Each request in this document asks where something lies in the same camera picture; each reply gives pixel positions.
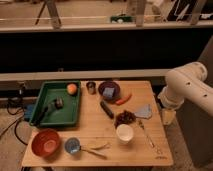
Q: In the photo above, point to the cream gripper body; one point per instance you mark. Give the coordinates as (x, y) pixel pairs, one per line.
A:
(168, 116)

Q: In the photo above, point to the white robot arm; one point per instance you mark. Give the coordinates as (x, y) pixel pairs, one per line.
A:
(185, 82)

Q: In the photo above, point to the dark green cucumber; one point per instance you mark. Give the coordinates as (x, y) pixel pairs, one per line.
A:
(106, 109)

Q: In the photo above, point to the red bowl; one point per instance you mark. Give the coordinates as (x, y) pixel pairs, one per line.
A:
(45, 143)

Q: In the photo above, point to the blue power box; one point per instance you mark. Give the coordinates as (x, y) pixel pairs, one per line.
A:
(28, 112)

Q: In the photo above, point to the small metal cup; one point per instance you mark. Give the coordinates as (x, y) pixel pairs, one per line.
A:
(91, 87)

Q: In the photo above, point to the blue sponge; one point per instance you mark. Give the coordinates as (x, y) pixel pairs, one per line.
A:
(108, 92)

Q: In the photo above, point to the green plastic tray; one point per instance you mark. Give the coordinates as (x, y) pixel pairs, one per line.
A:
(68, 115)

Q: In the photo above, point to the silver fork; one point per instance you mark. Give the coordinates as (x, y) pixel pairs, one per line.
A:
(140, 123)

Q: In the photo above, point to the white cup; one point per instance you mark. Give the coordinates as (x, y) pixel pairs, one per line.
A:
(124, 133)

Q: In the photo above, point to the green object on ledge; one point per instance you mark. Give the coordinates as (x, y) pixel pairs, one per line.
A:
(120, 19)

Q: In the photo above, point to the orange apple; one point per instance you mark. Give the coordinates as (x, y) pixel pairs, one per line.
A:
(72, 89)

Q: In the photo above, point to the purple bowl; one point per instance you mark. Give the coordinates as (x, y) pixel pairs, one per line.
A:
(110, 84)

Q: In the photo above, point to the dark grape bunch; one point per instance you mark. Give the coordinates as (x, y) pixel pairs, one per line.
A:
(126, 117)

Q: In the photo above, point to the blue measuring cup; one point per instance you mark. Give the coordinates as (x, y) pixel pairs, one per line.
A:
(74, 147)

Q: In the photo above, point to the black dish brush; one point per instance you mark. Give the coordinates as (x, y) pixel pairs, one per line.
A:
(55, 104)

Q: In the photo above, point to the orange carrot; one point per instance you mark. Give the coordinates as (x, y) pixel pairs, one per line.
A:
(123, 100)

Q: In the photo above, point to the grey cloth piece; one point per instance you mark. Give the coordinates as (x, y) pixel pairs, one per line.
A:
(144, 112)

